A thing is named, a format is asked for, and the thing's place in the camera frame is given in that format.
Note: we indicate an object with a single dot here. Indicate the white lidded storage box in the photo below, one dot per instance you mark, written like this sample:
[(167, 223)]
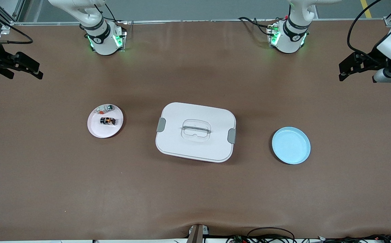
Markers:
[(195, 148)]

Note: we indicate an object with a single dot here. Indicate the light blue round plate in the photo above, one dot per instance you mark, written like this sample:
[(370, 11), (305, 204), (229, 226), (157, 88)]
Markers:
[(291, 145)]

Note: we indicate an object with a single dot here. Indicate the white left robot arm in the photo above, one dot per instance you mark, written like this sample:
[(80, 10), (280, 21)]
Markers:
[(288, 40)]

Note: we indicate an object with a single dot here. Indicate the green button switch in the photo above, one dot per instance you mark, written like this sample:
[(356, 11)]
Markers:
[(105, 109)]

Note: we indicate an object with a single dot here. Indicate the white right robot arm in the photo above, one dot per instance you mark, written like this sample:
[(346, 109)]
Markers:
[(102, 40)]

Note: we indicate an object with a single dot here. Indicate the grey box latch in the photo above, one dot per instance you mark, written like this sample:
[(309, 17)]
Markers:
[(161, 125), (231, 135)]

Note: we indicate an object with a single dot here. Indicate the pale pink round plate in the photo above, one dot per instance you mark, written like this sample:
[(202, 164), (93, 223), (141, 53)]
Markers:
[(106, 131)]

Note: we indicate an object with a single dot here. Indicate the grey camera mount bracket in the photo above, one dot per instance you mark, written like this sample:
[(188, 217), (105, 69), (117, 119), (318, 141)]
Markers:
[(197, 234)]

